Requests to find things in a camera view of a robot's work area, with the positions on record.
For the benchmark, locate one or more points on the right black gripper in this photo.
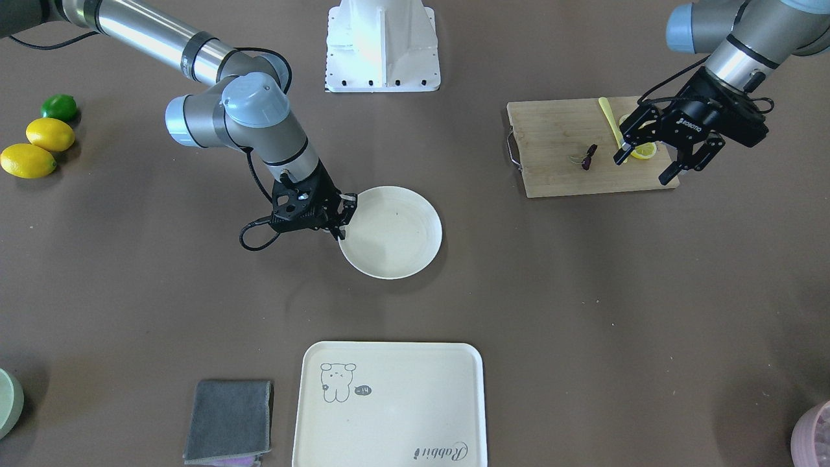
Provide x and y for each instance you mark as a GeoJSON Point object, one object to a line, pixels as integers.
{"type": "Point", "coordinates": [327, 196]}

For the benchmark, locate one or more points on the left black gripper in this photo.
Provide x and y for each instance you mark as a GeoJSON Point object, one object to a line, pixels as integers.
{"type": "Point", "coordinates": [695, 117]}

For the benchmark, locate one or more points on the dark red cherry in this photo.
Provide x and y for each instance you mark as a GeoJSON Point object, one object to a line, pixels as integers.
{"type": "Point", "coordinates": [585, 160]}

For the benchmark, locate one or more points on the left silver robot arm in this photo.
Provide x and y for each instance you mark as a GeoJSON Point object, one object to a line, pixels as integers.
{"type": "Point", "coordinates": [743, 43]}

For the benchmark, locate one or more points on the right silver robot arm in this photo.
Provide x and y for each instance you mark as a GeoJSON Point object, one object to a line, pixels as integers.
{"type": "Point", "coordinates": [244, 105]}

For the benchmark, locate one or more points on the cream rabbit tray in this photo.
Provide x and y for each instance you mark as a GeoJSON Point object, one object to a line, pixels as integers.
{"type": "Point", "coordinates": [391, 404]}

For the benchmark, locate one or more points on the lemon slice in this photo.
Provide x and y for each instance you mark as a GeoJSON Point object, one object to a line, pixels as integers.
{"type": "Point", "coordinates": [624, 120]}
{"type": "Point", "coordinates": [644, 151]}

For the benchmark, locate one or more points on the white round plate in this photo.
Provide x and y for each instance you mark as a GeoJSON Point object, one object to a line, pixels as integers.
{"type": "Point", "coordinates": [394, 233]}

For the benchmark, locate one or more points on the yellow plastic knife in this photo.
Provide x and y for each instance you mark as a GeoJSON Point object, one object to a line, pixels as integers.
{"type": "Point", "coordinates": [605, 106]}

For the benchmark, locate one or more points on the wooden cutting board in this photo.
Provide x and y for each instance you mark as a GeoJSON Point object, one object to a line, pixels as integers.
{"type": "Point", "coordinates": [547, 133]}

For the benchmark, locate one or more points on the grey folded cloth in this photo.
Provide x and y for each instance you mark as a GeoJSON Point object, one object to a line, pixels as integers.
{"type": "Point", "coordinates": [230, 423]}

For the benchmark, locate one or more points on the green lime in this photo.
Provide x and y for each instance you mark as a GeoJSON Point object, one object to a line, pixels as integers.
{"type": "Point", "coordinates": [60, 106]}

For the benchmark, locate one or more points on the yellow lemon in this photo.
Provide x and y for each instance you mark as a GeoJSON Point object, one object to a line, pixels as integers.
{"type": "Point", "coordinates": [50, 134]}
{"type": "Point", "coordinates": [28, 161]}

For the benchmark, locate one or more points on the pink ice bowl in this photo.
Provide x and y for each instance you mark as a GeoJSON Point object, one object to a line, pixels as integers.
{"type": "Point", "coordinates": [809, 444]}

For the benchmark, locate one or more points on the mint green bowl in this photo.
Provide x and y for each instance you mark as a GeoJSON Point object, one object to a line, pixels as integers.
{"type": "Point", "coordinates": [12, 400]}

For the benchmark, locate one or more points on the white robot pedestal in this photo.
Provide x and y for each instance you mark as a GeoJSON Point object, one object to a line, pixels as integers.
{"type": "Point", "coordinates": [381, 47]}

